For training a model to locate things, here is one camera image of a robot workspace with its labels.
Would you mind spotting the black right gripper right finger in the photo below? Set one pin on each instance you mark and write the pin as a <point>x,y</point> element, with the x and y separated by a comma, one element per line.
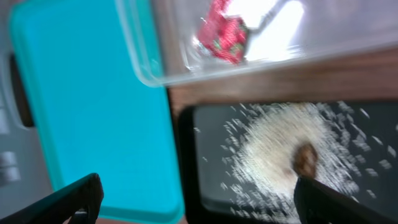
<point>316,203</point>

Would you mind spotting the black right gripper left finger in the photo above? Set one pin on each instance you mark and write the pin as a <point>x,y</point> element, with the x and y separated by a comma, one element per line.
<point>79,202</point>

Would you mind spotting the grey dishwasher rack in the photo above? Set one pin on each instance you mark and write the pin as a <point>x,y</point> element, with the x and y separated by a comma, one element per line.
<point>24,176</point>

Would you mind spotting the black food waste tray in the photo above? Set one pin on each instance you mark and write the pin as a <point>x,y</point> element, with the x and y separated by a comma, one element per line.
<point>189,171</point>

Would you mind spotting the brown food chunk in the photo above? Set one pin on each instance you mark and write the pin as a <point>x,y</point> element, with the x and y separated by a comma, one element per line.
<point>305,161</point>

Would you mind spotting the pile of rice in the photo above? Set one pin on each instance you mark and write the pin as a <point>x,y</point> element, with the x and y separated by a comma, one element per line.
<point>280,155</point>

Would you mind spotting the teal plastic tray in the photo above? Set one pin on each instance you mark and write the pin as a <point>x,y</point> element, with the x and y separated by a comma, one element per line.
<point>91,111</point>

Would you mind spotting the crumpled white tissue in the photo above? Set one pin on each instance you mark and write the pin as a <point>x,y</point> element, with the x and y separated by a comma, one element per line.
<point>272,25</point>

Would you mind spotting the clear plastic bin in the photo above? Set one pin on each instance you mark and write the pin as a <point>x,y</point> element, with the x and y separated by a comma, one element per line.
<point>162,44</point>

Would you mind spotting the red wrapper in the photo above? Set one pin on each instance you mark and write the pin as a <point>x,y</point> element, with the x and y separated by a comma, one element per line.
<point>223,36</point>

